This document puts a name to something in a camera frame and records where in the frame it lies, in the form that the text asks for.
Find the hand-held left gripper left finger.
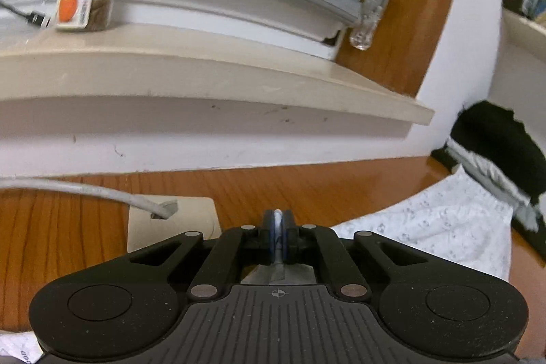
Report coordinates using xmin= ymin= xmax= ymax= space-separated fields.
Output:
xmin=127 ymin=209 xmax=278 ymax=299

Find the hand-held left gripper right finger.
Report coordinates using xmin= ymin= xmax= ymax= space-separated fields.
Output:
xmin=279 ymin=209 xmax=430 ymax=299

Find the white printed garment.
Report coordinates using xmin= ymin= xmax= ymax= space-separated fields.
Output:
xmin=0 ymin=210 xmax=316 ymax=364

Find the beige windowsill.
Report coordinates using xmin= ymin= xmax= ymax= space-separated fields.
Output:
xmin=0 ymin=27 xmax=436 ymax=127

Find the folded white grey cloth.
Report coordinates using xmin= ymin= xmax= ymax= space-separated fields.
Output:
xmin=444 ymin=137 xmax=542 ymax=233

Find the bulky black garment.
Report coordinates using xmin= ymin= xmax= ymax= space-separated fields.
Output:
xmin=451 ymin=100 xmax=546 ymax=200

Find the beige wall socket plate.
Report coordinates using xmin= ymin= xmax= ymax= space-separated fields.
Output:
xmin=127 ymin=197 xmax=222 ymax=254

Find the white cable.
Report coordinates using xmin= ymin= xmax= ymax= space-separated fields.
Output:
xmin=0 ymin=176 xmax=177 ymax=220

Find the white window frame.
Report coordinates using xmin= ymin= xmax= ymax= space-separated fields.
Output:
xmin=0 ymin=0 xmax=348 ymax=62

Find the clear plastic chain weight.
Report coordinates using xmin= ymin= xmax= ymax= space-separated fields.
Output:
xmin=349 ymin=0 xmax=390 ymax=52

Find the white wall shelf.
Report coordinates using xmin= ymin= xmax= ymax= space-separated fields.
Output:
xmin=490 ymin=8 xmax=546 ymax=113

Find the black cable with plug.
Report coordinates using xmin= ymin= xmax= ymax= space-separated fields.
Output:
xmin=0 ymin=0 xmax=53 ymax=28

